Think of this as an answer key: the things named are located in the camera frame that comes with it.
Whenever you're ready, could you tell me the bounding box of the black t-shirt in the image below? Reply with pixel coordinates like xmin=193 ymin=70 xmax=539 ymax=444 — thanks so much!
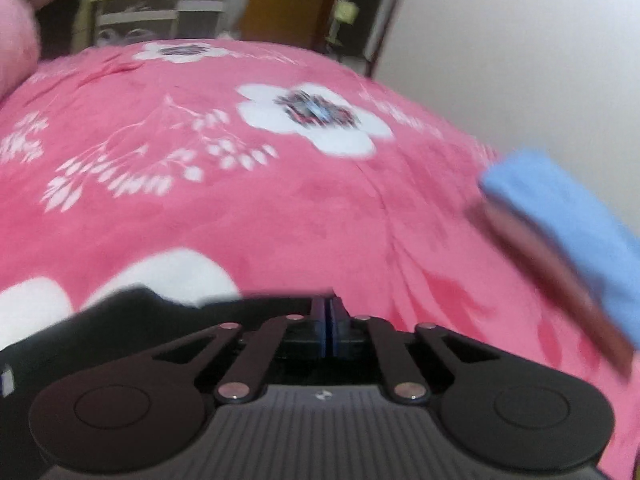
xmin=0 ymin=285 xmax=336 ymax=480

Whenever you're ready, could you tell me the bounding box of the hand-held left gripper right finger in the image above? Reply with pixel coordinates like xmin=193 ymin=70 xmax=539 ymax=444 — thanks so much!
xmin=327 ymin=296 xmax=502 ymax=406

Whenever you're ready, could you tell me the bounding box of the pink floral blanket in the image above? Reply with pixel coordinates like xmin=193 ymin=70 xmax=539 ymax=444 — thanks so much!
xmin=0 ymin=37 xmax=640 ymax=480

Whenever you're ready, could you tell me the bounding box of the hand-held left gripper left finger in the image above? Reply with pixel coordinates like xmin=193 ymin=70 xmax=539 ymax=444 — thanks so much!
xmin=148 ymin=296 xmax=327 ymax=406

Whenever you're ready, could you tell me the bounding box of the brown door frame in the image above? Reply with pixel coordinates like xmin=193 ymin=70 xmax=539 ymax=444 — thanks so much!
xmin=312 ymin=0 xmax=413 ymax=78

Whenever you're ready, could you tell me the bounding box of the blue folded garment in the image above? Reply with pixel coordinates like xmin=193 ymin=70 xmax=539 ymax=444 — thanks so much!
xmin=479 ymin=149 xmax=640 ymax=351

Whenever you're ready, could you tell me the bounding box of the pink grey quilt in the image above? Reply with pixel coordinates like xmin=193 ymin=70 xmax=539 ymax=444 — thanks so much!
xmin=0 ymin=0 xmax=42 ymax=101

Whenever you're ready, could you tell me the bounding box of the white cluttered desk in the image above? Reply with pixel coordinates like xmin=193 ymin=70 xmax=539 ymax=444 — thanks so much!
xmin=75 ymin=0 xmax=238 ymax=51

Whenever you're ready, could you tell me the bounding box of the wooden door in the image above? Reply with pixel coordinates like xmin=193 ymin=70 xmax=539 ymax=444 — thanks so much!
xmin=240 ymin=0 xmax=348 ymax=51

